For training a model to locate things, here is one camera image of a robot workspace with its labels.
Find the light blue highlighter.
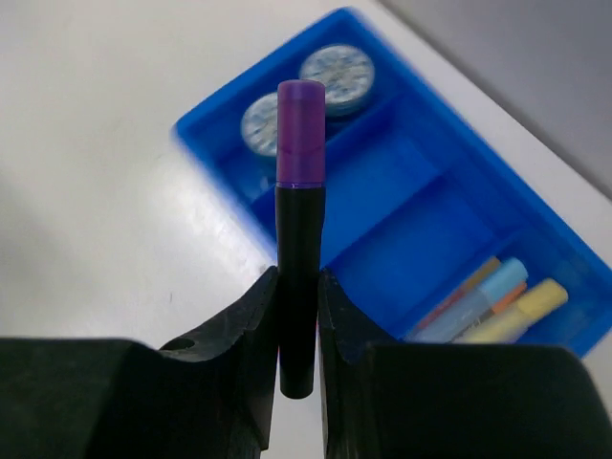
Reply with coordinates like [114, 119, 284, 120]
[411, 257, 528, 342]

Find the orange cap peach highlighter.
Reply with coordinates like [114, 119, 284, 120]
[412, 257, 501, 334]

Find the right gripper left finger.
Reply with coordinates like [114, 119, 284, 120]
[1, 268, 278, 458]

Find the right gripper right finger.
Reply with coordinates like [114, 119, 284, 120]
[318, 271, 611, 458]

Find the pale yellow highlighter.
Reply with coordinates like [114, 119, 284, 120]
[453, 278, 569, 344]

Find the clear orange highlighter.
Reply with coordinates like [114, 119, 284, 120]
[478, 282, 527, 323]

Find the black purple highlighter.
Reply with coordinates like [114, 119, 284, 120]
[274, 79, 326, 400]

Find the blue plastic sorting tray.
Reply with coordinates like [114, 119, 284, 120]
[176, 9, 611, 354]

